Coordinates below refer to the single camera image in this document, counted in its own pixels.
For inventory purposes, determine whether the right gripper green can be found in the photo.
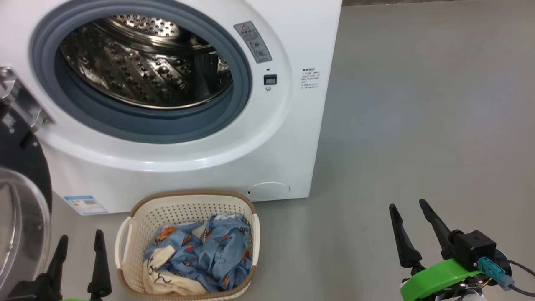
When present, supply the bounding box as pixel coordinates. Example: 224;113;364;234
389;199;483;301

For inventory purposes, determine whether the grey rubber door gasket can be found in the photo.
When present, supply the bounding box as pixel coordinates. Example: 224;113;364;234
30;0;252;144

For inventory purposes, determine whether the metal door hinge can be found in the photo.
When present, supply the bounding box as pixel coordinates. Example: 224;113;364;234
0;67;56;133

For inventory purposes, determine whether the blue energy label sticker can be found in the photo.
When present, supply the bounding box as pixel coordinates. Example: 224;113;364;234
64;195;108;216

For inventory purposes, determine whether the cream printed garment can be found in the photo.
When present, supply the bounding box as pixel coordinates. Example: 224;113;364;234
143;222;208;296

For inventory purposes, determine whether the teal right cable connector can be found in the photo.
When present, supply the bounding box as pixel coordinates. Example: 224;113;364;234
477;256;515;292

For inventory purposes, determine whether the grey warning sticker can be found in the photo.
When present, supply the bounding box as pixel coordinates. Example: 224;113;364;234
233;21;273;64

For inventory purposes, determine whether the black-rimmed glass washer door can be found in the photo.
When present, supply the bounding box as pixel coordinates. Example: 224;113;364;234
0;102;53;291

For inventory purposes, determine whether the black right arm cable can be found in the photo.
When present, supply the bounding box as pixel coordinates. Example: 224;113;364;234
507;259;535;298

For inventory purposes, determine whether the round white filter cover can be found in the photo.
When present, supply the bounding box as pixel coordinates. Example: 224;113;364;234
247;182;290;201

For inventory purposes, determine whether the blue patterned garment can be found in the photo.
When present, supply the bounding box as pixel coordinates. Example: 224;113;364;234
143;214;254;292

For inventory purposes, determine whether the white front-load washing machine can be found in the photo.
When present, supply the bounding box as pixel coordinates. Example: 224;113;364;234
0;0;342;214

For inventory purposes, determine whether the cream perforated laundry basket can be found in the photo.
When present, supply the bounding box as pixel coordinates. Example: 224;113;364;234
115;191;260;301

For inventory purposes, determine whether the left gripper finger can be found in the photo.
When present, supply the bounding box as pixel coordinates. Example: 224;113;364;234
87;229;112;301
44;235;69;289

